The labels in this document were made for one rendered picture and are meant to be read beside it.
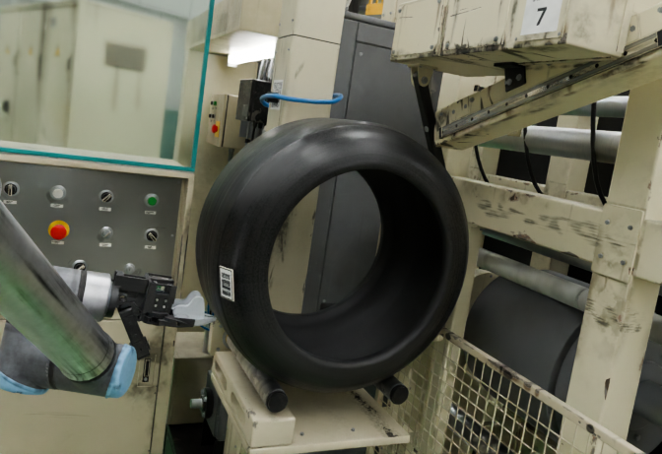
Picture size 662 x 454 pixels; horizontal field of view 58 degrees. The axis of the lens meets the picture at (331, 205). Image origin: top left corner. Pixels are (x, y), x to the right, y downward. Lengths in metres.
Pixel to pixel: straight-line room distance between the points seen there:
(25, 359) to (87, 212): 0.67
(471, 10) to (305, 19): 0.41
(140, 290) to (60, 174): 0.62
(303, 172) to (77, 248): 0.84
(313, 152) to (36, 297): 0.54
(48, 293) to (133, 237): 0.91
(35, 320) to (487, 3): 0.97
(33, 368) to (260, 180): 0.50
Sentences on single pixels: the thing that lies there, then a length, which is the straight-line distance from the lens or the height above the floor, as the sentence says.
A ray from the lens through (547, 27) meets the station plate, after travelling 1.13.
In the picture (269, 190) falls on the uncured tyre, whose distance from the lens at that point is 1.09.
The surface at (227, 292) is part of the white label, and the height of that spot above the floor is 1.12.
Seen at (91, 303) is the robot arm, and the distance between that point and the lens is 1.16.
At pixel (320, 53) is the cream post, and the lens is 1.51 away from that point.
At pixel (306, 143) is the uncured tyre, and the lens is 1.13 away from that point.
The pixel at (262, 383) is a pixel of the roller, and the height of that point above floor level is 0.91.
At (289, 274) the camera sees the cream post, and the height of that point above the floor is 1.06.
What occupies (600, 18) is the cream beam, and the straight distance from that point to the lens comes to 1.15.
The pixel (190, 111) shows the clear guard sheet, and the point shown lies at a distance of 1.71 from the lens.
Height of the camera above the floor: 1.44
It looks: 7 degrees down
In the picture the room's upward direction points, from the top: 8 degrees clockwise
